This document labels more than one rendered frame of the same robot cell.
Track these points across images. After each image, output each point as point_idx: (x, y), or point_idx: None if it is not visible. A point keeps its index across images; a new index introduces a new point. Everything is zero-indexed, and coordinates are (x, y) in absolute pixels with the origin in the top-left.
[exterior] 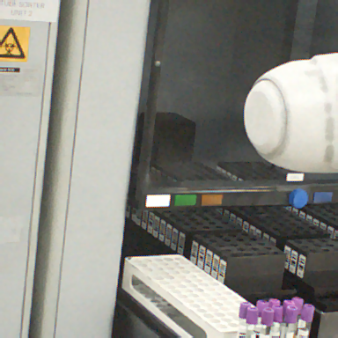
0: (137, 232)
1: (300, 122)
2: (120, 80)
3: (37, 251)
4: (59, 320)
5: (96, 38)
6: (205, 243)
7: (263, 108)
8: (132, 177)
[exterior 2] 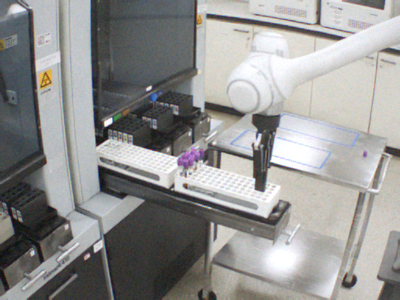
0: None
1: (264, 96)
2: (84, 76)
3: None
4: (83, 190)
5: (74, 62)
6: (116, 129)
7: (244, 94)
8: None
